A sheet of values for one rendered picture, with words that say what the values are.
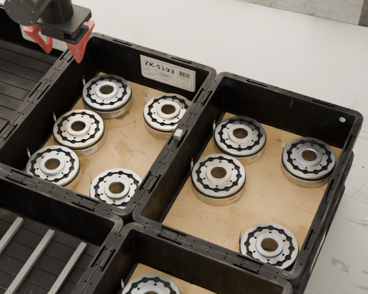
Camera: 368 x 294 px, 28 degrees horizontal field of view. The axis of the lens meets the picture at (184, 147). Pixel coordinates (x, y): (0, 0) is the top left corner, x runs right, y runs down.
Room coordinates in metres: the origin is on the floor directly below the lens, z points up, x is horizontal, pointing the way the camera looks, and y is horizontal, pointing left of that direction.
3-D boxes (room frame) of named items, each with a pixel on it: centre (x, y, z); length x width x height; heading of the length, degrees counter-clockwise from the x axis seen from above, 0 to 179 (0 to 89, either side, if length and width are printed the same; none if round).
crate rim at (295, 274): (0.83, -0.12, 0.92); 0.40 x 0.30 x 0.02; 154
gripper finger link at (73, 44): (0.97, 0.19, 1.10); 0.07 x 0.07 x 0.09; 64
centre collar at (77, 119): (0.99, 0.21, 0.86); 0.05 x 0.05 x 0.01
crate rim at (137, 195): (0.96, 0.15, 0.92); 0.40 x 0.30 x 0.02; 154
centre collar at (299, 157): (0.89, -0.24, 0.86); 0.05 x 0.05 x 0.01
